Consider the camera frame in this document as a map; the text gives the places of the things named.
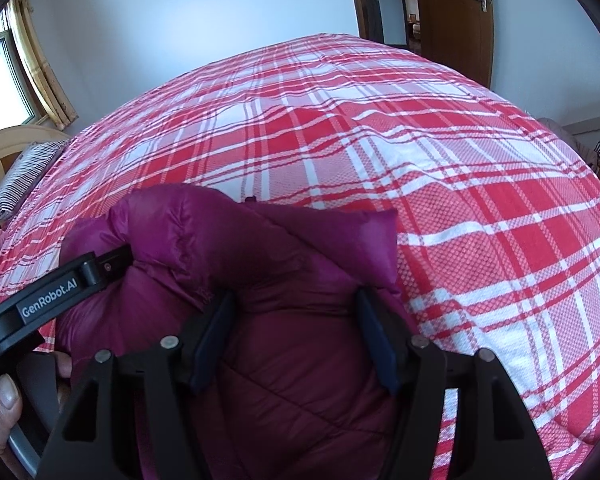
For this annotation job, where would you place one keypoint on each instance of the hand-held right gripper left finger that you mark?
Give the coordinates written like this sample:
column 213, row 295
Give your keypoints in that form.
column 215, row 340

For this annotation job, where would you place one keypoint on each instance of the window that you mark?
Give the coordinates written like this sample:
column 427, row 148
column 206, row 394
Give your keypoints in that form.
column 5, row 90

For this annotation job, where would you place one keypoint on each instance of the yellow curtain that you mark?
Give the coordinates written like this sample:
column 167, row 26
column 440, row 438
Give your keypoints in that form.
column 40, row 70

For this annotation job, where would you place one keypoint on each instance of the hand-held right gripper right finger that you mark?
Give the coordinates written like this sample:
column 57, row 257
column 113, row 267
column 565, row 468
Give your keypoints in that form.
column 377, row 345

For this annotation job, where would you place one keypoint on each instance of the red plaid bed sheet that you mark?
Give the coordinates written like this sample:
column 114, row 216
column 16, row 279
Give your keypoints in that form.
column 380, row 160

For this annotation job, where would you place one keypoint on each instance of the dark wooden door frame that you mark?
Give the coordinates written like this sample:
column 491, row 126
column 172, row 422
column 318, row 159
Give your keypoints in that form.
column 367, row 0

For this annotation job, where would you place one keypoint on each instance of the striped pillow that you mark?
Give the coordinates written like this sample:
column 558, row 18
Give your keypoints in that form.
column 27, row 180

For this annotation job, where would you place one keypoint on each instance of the person's left hand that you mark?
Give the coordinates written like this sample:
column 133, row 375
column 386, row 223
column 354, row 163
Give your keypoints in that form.
column 2, row 405

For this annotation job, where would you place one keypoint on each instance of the magenta down jacket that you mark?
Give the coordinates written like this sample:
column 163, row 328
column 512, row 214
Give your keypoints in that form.
column 280, row 260

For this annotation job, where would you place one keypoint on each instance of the wooden headboard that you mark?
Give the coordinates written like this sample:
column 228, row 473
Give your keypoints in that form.
column 10, row 147

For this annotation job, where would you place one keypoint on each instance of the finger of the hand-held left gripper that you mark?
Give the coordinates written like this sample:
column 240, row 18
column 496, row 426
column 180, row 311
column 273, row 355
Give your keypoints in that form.
column 114, row 262

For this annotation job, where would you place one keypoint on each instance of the pink cloth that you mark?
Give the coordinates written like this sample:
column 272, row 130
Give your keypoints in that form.
column 562, row 135

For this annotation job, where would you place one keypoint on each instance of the brown wooden door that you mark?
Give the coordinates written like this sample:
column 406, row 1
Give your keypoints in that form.
column 452, row 20

